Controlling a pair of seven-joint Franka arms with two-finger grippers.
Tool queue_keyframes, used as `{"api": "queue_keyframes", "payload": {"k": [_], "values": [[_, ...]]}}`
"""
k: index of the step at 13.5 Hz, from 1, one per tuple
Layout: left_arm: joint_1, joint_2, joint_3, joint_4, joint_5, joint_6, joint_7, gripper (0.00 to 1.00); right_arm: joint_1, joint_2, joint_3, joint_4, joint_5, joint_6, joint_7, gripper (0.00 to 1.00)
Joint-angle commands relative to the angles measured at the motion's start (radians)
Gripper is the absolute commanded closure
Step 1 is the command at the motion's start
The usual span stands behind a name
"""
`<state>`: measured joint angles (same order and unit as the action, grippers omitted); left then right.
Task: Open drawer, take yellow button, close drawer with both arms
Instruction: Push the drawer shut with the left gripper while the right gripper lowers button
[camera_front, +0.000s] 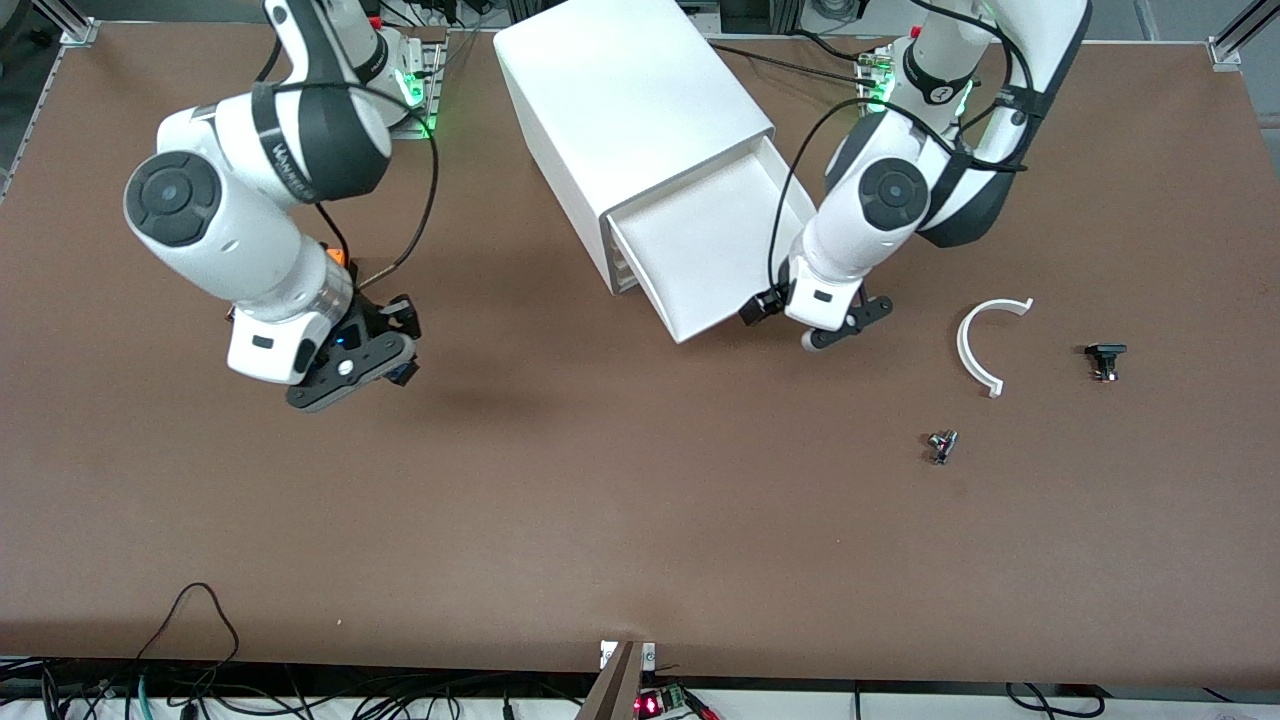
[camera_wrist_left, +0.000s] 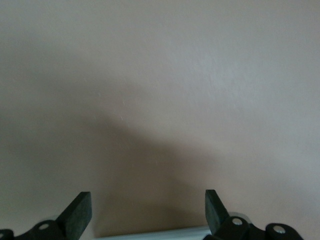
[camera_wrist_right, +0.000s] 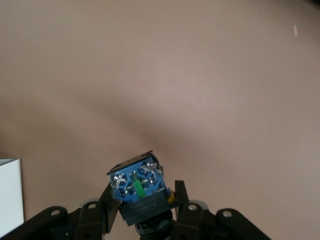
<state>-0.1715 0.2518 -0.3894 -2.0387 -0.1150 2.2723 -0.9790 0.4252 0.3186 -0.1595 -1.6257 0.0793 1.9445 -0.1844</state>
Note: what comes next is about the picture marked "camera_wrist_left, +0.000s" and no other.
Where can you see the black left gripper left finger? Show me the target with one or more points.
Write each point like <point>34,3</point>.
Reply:
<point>75,217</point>

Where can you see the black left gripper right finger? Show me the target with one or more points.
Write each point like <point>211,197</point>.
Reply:
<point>216,215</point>

